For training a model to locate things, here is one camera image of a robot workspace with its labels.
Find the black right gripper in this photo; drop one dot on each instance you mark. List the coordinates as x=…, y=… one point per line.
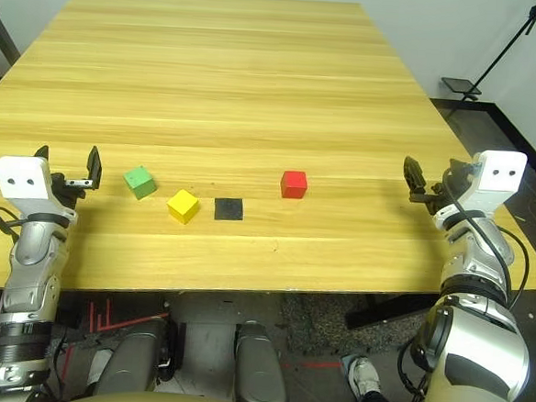
x=448, y=190

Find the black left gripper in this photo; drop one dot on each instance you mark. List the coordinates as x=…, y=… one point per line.
x=68, y=191

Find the green wooden block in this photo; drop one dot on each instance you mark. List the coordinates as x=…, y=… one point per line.
x=139, y=182

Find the yellow wooden block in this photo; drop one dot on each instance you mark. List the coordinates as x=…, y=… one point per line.
x=182, y=206

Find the red wooden block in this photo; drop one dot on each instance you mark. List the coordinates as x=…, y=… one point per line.
x=294, y=184

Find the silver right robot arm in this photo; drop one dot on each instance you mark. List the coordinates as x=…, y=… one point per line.
x=474, y=344

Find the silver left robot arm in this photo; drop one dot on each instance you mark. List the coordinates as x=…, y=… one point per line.
x=29, y=258

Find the black stand tray plate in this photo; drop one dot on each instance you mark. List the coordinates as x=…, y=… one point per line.
x=460, y=85

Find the black tripod stand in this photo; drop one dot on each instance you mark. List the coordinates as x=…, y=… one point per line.
x=504, y=47

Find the black table foot beam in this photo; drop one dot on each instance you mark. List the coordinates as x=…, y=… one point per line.
x=389, y=313

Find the black square table marker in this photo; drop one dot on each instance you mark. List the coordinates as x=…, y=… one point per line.
x=229, y=209

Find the dark speckled floor mat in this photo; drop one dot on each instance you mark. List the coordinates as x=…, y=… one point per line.
x=314, y=324

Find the grey left robot leg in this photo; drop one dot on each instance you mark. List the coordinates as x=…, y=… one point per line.
x=137, y=357

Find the grey robot leg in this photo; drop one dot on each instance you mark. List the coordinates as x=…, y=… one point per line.
x=137, y=357
x=260, y=370

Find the white sneaker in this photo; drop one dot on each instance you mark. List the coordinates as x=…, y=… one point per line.
x=363, y=378

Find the grey right robot leg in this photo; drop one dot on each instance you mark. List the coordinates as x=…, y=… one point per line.
x=260, y=370

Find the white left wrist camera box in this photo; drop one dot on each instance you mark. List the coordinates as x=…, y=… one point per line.
x=21, y=177

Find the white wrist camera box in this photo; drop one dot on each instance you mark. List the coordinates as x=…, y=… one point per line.
x=21, y=177
x=500, y=173

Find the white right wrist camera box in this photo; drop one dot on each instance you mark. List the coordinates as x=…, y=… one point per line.
x=500, y=173

